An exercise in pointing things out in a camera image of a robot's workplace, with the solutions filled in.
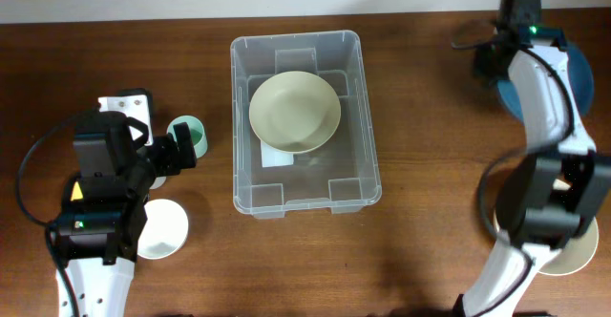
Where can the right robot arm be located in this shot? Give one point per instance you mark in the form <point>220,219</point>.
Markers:
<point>537,199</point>

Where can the dark blue plate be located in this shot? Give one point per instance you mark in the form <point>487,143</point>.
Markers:
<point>580,77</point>

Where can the cream plate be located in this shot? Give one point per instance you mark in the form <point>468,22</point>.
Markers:
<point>295,112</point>
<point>573,257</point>

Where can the clear plastic storage bin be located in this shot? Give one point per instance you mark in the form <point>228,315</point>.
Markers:
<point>343,174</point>

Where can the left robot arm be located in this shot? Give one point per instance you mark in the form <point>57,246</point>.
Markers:
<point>94,239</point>

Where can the grey plastic cup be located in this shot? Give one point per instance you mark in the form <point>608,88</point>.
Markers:
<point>158,182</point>

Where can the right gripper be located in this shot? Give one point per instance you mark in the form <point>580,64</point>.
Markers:
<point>479,68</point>

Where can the mint green plastic cup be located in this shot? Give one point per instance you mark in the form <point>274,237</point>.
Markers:
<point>197,131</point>

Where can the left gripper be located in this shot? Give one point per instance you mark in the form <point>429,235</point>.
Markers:
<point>166,147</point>

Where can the white label in bin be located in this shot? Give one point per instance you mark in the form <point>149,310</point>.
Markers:
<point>272,157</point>

